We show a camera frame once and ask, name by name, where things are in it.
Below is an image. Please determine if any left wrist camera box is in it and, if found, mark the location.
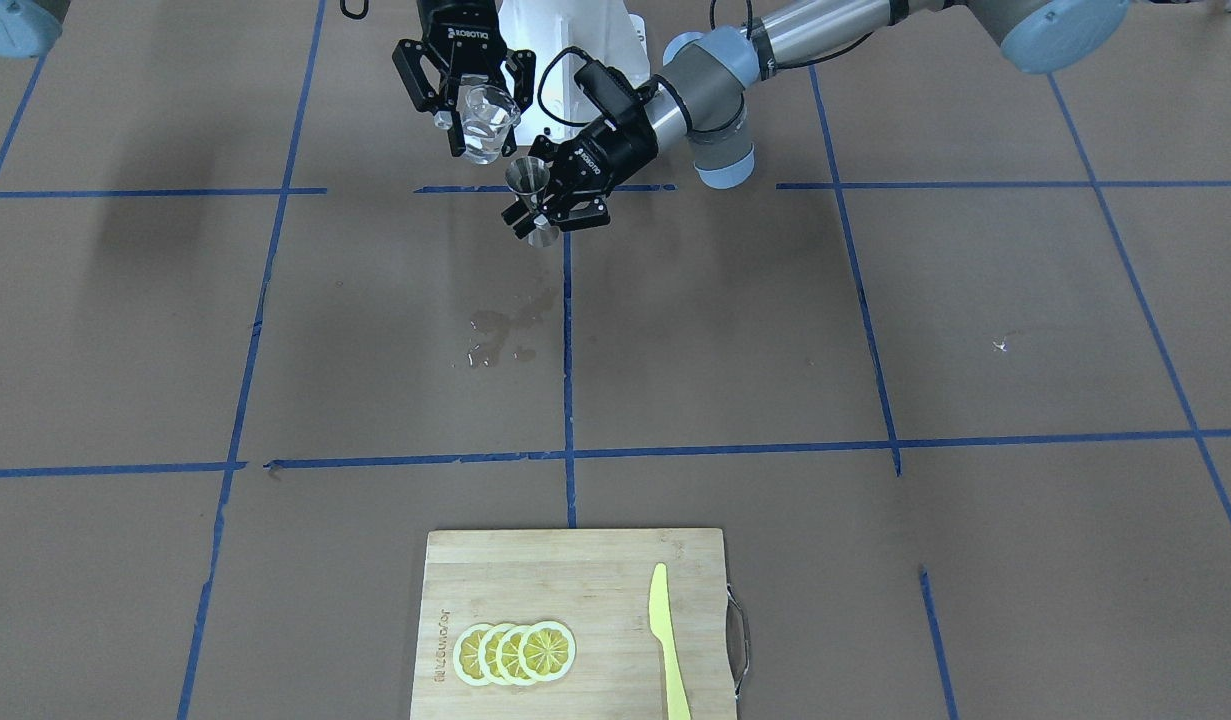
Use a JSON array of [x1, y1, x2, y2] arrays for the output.
[[574, 59, 643, 127]]

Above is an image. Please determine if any steel double jigger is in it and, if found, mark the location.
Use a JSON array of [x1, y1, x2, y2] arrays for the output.
[[502, 156, 560, 249]]

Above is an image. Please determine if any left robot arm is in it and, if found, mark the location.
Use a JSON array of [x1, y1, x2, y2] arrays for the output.
[[502, 1, 948, 240]]

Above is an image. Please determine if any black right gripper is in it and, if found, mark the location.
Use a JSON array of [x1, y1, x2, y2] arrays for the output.
[[391, 1, 538, 158]]

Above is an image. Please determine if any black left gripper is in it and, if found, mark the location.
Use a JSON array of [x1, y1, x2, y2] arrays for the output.
[[501, 85, 659, 242]]

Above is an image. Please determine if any clear glass cup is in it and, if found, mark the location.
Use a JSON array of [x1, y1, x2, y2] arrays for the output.
[[460, 85, 519, 165]]

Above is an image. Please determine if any lemon slice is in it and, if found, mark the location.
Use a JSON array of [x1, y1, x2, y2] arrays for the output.
[[454, 623, 492, 687], [518, 620, 577, 682], [476, 623, 513, 686], [495, 625, 535, 687]]

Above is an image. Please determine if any yellow plastic knife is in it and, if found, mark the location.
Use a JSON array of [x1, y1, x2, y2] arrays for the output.
[[648, 562, 692, 719]]

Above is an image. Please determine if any bamboo cutting board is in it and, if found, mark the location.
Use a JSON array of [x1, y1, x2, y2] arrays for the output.
[[409, 528, 739, 719]]

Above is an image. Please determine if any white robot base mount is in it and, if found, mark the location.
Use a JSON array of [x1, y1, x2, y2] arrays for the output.
[[496, 1, 651, 150]]

